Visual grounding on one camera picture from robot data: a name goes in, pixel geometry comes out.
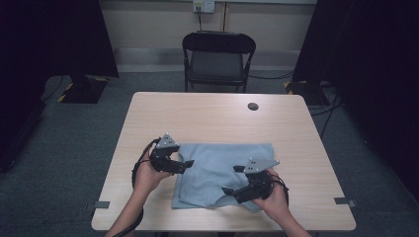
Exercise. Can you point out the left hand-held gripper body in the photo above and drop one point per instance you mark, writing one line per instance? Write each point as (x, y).
(163, 158)

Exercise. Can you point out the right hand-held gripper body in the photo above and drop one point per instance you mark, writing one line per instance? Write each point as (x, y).
(258, 184)

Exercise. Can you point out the light blue printed t-shirt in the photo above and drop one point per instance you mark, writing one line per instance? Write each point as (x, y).
(210, 164)

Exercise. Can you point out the person's right hand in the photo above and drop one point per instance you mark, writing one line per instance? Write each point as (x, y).
(275, 204)

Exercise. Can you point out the person's left hand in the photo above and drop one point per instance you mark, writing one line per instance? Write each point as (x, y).
(150, 181)

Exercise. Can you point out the grey tape strip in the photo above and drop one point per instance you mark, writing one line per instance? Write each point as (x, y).
(342, 201)
(102, 204)

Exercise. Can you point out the black folding chair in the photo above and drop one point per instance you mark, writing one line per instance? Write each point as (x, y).
(217, 65)

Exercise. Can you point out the black stand base yellow stripes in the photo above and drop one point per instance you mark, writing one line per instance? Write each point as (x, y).
(82, 90)
(306, 92)

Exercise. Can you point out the black curtain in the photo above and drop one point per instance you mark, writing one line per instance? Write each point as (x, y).
(372, 82)
(49, 36)

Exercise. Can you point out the tan wall conduit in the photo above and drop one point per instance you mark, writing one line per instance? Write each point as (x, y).
(224, 16)

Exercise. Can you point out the white wall socket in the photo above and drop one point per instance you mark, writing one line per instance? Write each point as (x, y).
(204, 6)

